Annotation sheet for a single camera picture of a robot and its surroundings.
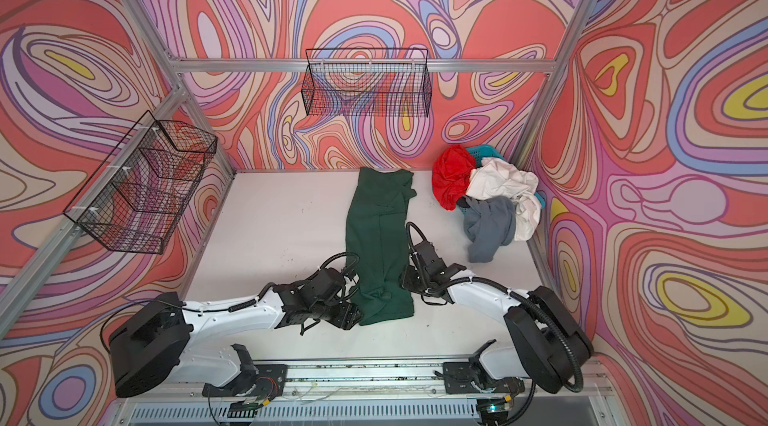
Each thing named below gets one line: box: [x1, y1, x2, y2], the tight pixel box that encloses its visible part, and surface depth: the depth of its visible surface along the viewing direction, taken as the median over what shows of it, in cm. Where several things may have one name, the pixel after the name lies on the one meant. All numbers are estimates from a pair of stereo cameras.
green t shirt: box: [346, 167, 417, 326], surface depth 101 cm
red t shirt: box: [432, 144, 477, 211], surface depth 103 cm
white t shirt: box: [466, 157, 542, 241], surface depth 100 cm
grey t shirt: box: [463, 196, 517, 263], surface depth 92 cm
